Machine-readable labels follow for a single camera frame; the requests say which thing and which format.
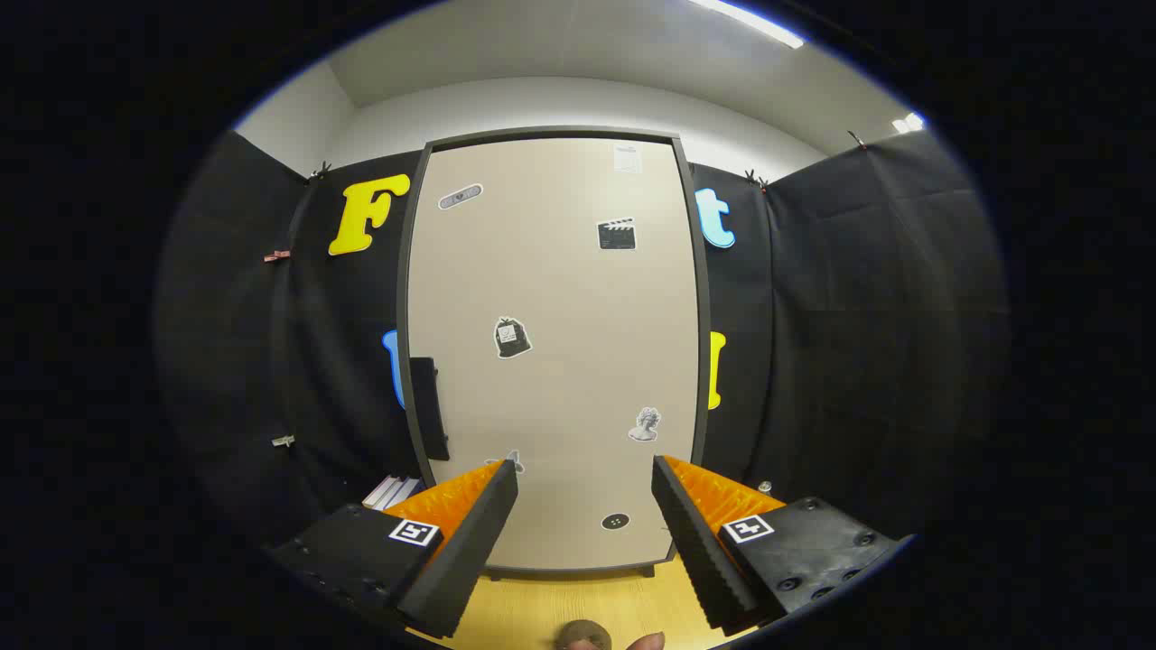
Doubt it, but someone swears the beige shoe cabinet door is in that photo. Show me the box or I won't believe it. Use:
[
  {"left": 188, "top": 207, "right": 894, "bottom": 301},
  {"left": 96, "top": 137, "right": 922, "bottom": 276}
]
[{"left": 408, "top": 137, "right": 701, "bottom": 571}]

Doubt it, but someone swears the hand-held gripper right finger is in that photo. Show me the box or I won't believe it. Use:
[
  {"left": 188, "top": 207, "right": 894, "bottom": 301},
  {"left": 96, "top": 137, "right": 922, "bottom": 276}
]
[{"left": 650, "top": 454, "right": 904, "bottom": 637}]

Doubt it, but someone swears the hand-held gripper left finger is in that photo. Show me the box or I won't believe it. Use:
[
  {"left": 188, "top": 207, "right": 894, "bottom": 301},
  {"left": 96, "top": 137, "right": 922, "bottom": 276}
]
[{"left": 271, "top": 459, "right": 520, "bottom": 642}]

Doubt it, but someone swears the black backdrop cloth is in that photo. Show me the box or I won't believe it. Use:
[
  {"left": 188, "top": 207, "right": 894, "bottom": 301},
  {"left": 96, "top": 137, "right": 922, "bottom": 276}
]
[{"left": 154, "top": 129, "right": 1011, "bottom": 552}]

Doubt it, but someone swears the long ceiling light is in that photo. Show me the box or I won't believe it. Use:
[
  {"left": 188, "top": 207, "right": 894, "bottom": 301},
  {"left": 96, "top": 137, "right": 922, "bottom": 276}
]
[{"left": 691, "top": 0, "right": 806, "bottom": 50}]

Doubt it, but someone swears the dark grey shoe cabinet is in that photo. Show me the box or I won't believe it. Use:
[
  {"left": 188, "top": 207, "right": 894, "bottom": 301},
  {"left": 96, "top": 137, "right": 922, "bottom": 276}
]
[{"left": 396, "top": 126, "right": 714, "bottom": 580}]

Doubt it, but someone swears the black door handle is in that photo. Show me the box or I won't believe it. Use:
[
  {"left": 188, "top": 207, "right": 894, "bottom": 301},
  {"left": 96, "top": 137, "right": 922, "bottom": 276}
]
[{"left": 409, "top": 357, "right": 451, "bottom": 462}]

